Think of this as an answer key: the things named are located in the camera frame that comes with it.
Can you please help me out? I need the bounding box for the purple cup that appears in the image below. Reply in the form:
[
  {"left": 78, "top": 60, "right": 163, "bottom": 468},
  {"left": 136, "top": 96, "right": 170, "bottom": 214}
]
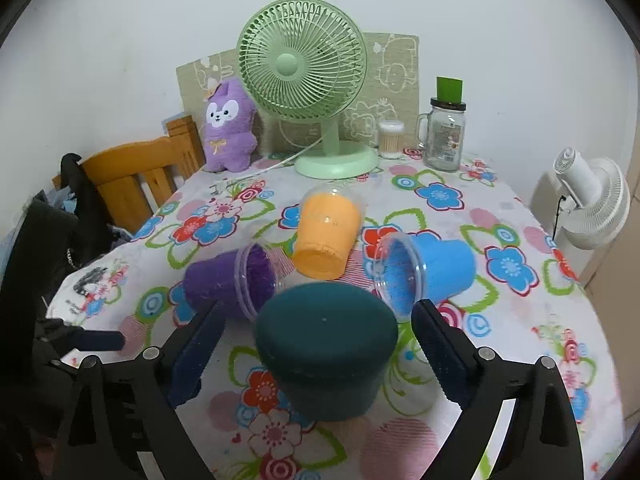
[{"left": 182, "top": 242, "right": 281, "bottom": 321}]

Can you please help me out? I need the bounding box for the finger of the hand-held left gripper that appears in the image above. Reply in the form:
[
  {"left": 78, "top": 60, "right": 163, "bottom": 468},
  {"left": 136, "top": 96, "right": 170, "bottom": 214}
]
[{"left": 67, "top": 329, "right": 126, "bottom": 356}]

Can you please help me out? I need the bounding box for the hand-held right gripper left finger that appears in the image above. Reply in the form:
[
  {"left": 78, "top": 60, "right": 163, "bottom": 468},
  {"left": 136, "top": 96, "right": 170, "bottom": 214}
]
[{"left": 52, "top": 299, "right": 228, "bottom": 480}]

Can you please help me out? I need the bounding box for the glass jar mug green lid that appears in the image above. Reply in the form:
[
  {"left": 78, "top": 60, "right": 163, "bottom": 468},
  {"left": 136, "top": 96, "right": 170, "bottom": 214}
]
[{"left": 416, "top": 76, "right": 467, "bottom": 173}]

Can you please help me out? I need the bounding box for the white fan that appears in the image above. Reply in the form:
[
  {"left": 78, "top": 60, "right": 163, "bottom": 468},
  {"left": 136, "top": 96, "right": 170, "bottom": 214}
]
[{"left": 552, "top": 147, "right": 631, "bottom": 251}]

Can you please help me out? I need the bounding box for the dark green cup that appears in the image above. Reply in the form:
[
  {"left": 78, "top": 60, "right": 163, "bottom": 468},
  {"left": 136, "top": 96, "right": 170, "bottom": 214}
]
[{"left": 255, "top": 282, "right": 400, "bottom": 422}]

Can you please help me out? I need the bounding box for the beige printed board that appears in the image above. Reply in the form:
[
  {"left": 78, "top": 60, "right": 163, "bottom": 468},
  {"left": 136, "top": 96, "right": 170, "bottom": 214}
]
[{"left": 175, "top": 31, "right": 420, "bottom": 161}]

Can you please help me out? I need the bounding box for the white fan cable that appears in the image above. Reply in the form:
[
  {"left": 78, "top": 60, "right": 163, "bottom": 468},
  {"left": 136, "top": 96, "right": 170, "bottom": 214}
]
[{"left": 210, "top": 137, "right": 323, "bottom": 193}]

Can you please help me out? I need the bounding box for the blue cup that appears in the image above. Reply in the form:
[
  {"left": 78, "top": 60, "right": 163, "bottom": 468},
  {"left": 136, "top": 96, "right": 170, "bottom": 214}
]
[{"left": 372, "top": 232, "right": 477, "bottom": 323}]

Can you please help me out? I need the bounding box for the green desk fan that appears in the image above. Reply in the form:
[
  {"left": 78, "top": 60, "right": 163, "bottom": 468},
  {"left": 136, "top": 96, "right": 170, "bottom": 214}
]
[{"left": 236, "top": 0, "right": 381, "bottom": 180}]

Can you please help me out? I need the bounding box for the black bag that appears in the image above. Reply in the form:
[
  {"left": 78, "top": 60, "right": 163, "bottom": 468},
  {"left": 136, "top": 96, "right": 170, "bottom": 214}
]
[{"left": 0, "top": 152, "right": 123, "bottom": 480}]

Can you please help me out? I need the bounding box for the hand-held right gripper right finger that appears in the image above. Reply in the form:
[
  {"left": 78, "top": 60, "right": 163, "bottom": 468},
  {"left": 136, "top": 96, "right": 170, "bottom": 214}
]
[{"left": 411, "top": 299, "right": 586, "bottom": 480}]

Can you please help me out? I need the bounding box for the cotton swab container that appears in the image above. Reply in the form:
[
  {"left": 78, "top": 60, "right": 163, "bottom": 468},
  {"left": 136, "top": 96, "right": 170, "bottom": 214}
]
[{"left": 377, "top": 120, "right": 405, "bottom": 159}]

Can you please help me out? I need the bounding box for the wooden chair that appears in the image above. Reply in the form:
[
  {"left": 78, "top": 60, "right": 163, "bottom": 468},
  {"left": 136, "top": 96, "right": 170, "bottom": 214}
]
[{"left": 52, "top": 115, "right": 207, "bottom": 236}]

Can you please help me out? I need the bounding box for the purple plush toy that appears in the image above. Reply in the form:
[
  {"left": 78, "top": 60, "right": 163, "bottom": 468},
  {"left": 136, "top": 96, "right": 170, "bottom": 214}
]
[{"left": 202, "top": 79, "right": 260, "bottom": 173}]

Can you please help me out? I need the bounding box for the orange cup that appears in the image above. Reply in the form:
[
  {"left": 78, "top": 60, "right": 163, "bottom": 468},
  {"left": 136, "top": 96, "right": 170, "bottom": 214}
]
[{"left": 291, "top": 184, "right": 365, "bottom": 281}]

